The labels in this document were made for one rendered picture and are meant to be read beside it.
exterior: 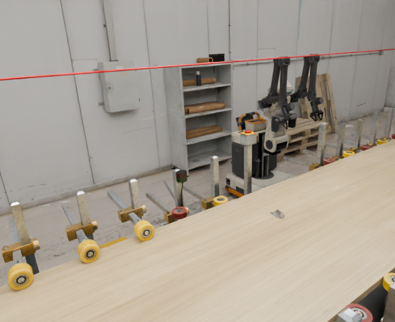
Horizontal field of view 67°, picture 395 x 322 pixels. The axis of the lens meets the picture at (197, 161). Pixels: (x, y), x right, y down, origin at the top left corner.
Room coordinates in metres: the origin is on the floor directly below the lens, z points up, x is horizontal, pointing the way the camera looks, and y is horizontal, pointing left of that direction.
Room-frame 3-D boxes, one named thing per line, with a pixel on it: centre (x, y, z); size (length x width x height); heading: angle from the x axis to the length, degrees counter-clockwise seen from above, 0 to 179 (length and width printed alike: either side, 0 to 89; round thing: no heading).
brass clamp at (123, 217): (1.36, 0.34, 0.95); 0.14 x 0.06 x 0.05; 122
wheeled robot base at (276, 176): (3.33, -0.76, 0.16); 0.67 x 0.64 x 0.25; 32
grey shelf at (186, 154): (4.48, -0.09, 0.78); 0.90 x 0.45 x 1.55; 122
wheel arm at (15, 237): (1.13, 0.81, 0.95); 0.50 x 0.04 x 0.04; 32
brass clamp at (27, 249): (1.09, 0.77, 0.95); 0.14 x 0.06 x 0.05; 122
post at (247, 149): (1.78, -0.32, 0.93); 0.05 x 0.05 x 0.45; 32
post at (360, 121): (2.44, -1.36, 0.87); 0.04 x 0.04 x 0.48; 32
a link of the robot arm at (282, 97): (2.82, -0.83, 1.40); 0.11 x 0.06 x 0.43; 123
